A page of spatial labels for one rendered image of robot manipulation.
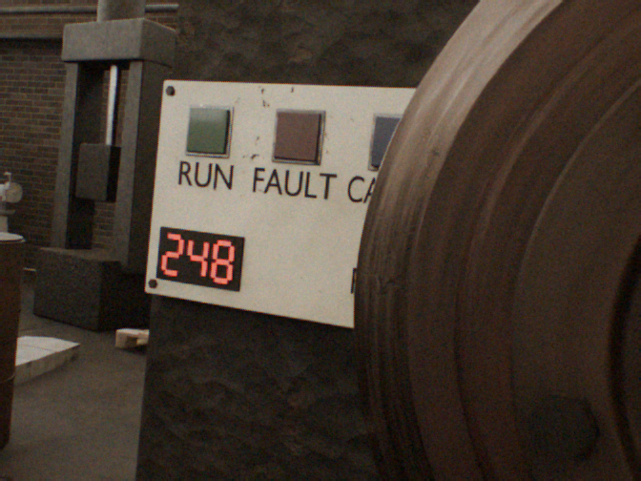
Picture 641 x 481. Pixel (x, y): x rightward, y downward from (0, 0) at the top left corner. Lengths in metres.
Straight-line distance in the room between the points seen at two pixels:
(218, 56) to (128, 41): 5.18
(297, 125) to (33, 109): 8.73
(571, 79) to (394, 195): 0.11
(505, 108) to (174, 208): 0.33
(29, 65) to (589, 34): 9.13
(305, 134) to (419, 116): 0.18
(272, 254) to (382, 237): 0.19
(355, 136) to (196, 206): 0.15
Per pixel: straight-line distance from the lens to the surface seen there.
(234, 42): 0.62
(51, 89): 9.09
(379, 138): 0.52
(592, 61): 0.33
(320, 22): 0.58
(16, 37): 9.15
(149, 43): 5.75
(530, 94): 0.35
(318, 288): 0.54
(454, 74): 0.38
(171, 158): 0.61
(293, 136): 0.55
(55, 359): 4.60
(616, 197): 0.28
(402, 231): 0.38
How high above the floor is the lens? 1.15
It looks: 3 degrees down
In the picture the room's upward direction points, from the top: 6 degrees clockwise
